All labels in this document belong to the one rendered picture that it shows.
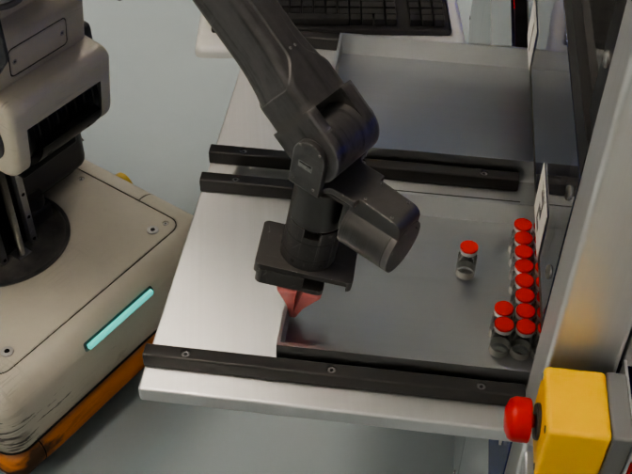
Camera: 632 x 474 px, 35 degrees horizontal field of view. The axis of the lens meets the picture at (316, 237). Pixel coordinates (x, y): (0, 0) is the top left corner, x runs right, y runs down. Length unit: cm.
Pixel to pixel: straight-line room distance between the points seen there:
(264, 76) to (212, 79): 210
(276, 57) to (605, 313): 36
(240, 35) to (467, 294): 43
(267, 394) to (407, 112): 52
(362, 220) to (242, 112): 50
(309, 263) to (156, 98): 197
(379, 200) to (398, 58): 61
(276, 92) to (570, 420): 38
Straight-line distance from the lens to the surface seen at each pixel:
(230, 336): 110
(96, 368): 201
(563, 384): 90
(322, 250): 99
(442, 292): 115
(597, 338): 91
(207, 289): 115
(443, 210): 123
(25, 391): 190
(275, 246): 103
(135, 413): 215
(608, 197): 80
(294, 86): 89
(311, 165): 90
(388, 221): 91
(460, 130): 138
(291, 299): 105
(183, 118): 285
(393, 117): 139
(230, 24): 91
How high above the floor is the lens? 172
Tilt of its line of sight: 44 degrees down
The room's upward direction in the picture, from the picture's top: 1 degrees clockwise
